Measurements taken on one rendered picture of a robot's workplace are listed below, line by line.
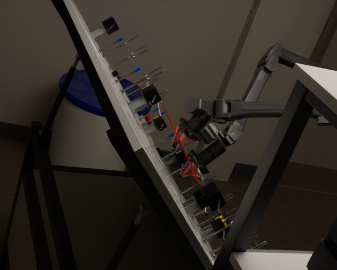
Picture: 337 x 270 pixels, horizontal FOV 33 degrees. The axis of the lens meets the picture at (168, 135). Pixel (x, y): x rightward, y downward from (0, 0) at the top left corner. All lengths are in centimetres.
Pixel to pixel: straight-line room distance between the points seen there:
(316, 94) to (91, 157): 258
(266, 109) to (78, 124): 159
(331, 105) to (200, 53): 310
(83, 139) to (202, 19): 118
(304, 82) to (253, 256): 38
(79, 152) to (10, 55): 85
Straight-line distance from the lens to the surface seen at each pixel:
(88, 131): 334
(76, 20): 159
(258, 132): 443
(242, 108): 202
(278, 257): 120
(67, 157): 349
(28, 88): 396
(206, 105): 204
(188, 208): 142
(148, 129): 184
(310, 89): 97
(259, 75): 240
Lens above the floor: 211
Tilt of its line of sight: 26 degrees down
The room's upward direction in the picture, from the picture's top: 20 degrees clockwise
